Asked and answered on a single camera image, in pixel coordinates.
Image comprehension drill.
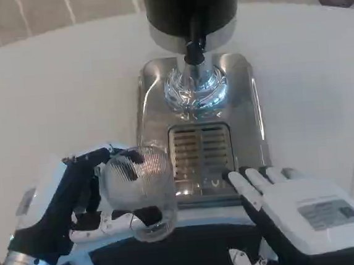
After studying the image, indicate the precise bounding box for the slotted drip tray grid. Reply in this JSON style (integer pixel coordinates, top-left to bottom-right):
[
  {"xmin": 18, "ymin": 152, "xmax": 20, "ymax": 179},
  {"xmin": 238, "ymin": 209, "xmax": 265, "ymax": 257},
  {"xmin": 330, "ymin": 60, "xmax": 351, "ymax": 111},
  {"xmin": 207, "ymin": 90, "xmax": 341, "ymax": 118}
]
[{"xmin": 167, "ymin": 119, "xmax": 242, "ymax": 199}]

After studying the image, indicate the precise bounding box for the steel drip tray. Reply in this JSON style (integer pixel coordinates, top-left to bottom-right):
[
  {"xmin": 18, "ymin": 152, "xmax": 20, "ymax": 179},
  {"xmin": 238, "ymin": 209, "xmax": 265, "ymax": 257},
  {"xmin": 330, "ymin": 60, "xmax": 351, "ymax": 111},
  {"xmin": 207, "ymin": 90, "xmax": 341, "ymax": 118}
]
[{"xmin": 130, "ymin": 49, "xmax": 277, "ymax": 235}]

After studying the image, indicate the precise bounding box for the robot body black white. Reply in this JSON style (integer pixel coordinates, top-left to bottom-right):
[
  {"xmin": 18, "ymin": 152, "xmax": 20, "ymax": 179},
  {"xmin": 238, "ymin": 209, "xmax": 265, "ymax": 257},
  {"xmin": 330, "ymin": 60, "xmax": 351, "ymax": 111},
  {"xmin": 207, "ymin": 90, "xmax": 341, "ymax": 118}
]
[{"xmin": 49, "ymin": 213, "xmax": 282, "ymax": 265}]

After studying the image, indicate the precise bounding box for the clear ribbed glass cup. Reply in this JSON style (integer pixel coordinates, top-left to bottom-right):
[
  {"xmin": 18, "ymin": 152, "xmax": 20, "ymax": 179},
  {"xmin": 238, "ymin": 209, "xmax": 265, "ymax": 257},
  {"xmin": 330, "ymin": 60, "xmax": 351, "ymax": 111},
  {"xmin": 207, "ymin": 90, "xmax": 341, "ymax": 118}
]
[{"xmin": 99, "ymin": 142, "xmax": 181, "ymax": 245}]

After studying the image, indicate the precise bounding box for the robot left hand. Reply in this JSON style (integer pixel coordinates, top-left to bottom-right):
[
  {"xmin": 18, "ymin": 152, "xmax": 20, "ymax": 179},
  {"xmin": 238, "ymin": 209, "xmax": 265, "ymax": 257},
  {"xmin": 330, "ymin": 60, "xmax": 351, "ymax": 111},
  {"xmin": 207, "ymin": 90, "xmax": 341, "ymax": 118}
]
[{"xmin": 0, "ymin": 137, "xmax": 167, "ymax": 265}]

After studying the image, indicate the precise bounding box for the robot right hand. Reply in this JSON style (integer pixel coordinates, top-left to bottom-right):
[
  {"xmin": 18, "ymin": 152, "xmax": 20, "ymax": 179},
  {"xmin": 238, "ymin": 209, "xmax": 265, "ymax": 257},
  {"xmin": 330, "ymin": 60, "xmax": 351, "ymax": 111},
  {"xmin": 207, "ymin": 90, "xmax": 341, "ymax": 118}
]
[{"xmin": 220, "ymin": 157, "xmax": 354, "ymax": 265}]

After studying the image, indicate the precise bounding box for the black steel drink dispenser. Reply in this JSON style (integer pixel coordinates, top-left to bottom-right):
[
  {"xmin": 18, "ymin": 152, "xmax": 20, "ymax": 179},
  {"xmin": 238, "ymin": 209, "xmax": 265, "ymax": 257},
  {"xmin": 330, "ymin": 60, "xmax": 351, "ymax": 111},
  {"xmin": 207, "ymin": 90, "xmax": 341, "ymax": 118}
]
[{"xmin": 143, "ymin": 0, "xmax": 245, "ymax": 116}]

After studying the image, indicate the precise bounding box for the black dispenser tap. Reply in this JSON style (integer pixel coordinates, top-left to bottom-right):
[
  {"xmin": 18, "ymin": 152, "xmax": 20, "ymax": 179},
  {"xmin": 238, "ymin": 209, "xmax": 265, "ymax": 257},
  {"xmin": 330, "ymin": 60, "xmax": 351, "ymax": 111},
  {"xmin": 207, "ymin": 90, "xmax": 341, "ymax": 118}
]
[{"xmin": 179, "ymin": 15, "xmax": 209, "ymax": 68}]

